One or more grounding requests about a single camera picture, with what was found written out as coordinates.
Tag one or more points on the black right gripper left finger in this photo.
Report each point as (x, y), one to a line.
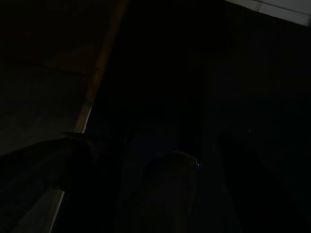
(97, 194)

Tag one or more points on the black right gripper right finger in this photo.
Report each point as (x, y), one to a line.
(216, 206)

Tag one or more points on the grey kitchen cabinet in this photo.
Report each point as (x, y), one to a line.
(48, 85)

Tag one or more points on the black floor mat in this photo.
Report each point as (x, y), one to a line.
(170, 72)

